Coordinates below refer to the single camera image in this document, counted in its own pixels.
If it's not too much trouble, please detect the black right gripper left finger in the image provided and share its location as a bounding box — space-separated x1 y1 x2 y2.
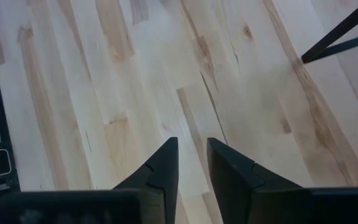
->
112 136 180 224

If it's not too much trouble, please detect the wooden shelf with black legs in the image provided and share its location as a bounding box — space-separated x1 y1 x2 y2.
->
301 0 358 65

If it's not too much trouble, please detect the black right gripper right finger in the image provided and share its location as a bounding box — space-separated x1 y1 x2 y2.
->
206 137 311 224

